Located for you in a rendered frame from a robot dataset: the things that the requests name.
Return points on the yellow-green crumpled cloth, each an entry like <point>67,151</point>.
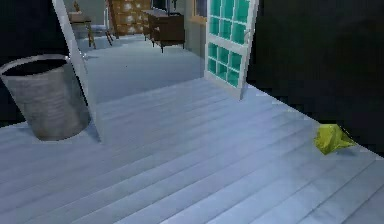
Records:
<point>330,138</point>

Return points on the brown wooden table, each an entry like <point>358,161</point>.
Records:
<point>81,20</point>

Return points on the light wooden chest of drawers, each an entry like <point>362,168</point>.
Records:
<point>128,16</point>

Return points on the dark brown sideboard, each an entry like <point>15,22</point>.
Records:
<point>166,28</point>

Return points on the white door with teal panes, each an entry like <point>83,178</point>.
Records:
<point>230,40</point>

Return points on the grey metal bin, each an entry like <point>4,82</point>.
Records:
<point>50,100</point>

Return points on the wooden framed window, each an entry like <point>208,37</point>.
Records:
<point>200,10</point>

